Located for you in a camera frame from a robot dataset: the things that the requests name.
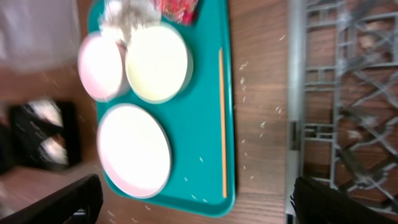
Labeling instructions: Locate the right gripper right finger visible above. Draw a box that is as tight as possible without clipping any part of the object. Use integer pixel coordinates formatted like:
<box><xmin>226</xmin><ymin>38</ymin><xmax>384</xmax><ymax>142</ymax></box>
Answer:
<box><xmin>290</xmin><ymin>177</ymin><xmax>397</xmax><ymax>224</ymax></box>

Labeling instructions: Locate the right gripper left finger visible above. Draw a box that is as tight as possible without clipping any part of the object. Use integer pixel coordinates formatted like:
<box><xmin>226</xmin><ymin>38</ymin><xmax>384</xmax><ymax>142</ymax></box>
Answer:
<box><xmin>1</xmin><ymin>174</ymin><xmax>103</xmax><ymax>224</ymax></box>

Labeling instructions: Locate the large white plate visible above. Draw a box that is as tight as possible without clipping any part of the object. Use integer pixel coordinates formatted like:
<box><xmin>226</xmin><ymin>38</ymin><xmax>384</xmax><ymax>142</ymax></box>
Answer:
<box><xmin>97</xmin><ymin>103</ymin><xmax>172</xmax><ymax>198</ymax></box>

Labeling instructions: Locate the white bowl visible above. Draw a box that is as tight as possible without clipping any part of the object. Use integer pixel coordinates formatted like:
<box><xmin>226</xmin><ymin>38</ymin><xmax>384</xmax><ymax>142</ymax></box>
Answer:
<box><xmin>78</xmin><ymin>31</ymin><xmax>131</xmax><ymax>102</ymax></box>
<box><xmin>125</xmin><ymin>22</ymin><xmax>194</xmax><ymax>104</ymax></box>

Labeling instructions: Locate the wooden chopstick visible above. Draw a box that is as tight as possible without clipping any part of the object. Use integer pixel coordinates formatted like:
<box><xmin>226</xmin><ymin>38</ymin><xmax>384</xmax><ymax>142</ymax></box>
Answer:
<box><xmin>218</xmin><ymin>47</ymin><xmax>228</xmax><ymax>198</ymax></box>

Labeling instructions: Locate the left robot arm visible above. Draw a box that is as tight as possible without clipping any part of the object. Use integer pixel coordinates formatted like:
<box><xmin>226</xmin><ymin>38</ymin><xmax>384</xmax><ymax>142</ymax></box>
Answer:
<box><xmin>1</xmin><ymin>122</ymin><xmax>68</xmax><ymax>175</ymax></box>

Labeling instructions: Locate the grey dishwasher rack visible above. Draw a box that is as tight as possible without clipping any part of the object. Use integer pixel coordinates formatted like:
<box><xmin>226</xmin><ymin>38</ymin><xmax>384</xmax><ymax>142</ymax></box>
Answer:
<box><xmin>285</xmin><ymin>0</ymin><xmax>397</xmax><ymax>223</ymax></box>

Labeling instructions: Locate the pile of white rice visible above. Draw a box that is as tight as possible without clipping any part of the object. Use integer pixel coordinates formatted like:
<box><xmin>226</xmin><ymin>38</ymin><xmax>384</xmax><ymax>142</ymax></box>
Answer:
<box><xmin>26</xmin><ymin>100</ymin><xmax>68</xmax><ymax>165</ymax></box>

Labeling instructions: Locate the black plastic tray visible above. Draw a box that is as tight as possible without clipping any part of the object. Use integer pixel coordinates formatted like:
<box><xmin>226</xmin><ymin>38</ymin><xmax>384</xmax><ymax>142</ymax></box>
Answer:
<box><xmin>8</xmin><ymin>100</ymin><xmax>81</xmax><ymax>172</ymax></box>

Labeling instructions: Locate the teal serving tray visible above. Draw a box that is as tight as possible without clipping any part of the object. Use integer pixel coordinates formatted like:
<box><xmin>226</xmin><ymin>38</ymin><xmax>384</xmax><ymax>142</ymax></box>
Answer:
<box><xmin>96</xmin><ymin>0</ymin><xmax>236</xmax><ymax>217</ymax></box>

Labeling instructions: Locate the clear plastic bin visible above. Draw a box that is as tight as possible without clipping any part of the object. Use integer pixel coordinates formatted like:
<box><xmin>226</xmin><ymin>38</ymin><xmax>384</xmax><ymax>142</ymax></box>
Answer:
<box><xmin>1</xmin><ymin>0</ymin><xmax>81</xmax><ymax>73</ymax></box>

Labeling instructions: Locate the crumpled white napkin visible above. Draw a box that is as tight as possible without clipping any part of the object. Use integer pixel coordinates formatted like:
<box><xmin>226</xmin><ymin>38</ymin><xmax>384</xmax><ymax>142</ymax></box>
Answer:
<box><xmin>99</xmin><ymin>0</ymin><xmax>161</xmax><ymax>45</ymax></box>

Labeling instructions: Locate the red snack wrapper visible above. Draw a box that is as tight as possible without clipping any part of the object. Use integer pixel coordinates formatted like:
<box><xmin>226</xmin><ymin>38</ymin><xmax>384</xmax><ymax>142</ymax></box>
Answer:
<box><xmin>151</xmin><ymin>0</ymin><xmax>199</xmax><ymax>26</ymax></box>

